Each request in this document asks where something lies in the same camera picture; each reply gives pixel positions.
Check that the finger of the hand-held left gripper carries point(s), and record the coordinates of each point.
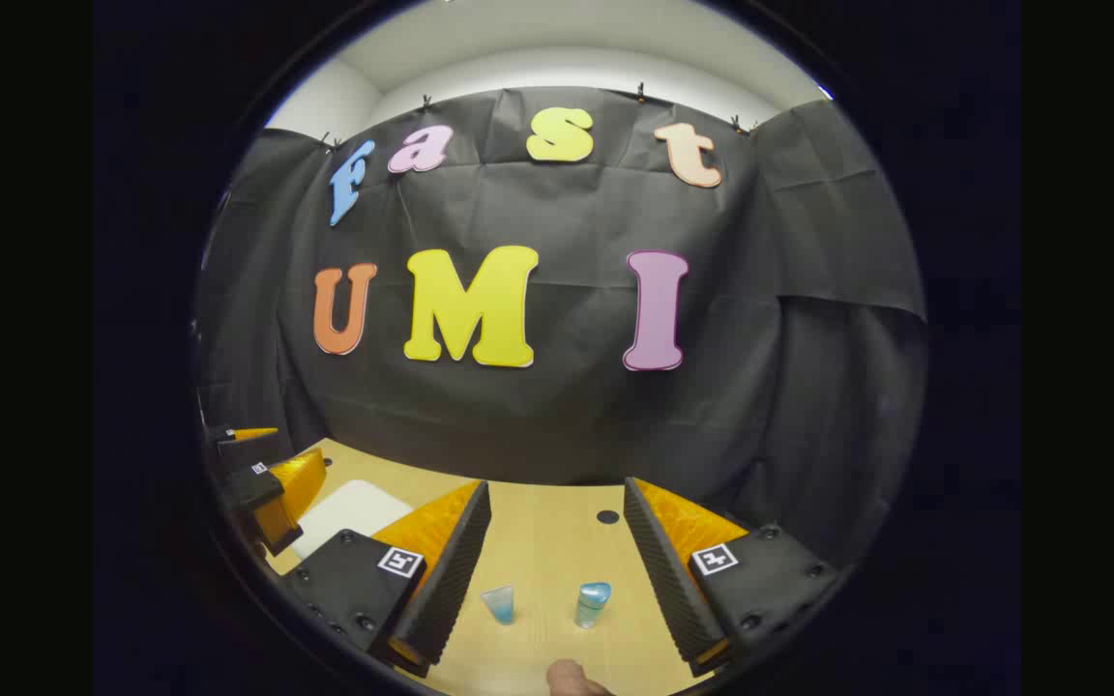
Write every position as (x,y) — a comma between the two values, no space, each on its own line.
(272,503)
(248,447)

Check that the blue gradient squeeze tube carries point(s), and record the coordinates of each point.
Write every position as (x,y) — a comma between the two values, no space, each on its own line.
(499,605)

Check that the white suitcase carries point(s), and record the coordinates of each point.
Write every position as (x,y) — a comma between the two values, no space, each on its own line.
(354,512)

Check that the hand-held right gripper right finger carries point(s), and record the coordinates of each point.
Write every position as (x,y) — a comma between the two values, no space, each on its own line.
(659,570)

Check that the black backdrop cloth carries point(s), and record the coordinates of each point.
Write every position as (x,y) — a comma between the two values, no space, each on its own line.
(567,416)

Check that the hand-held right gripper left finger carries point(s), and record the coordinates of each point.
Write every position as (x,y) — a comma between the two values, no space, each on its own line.
(455,570)

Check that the clear bottle with blue cap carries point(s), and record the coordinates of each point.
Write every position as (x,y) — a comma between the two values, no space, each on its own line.
(592,605)

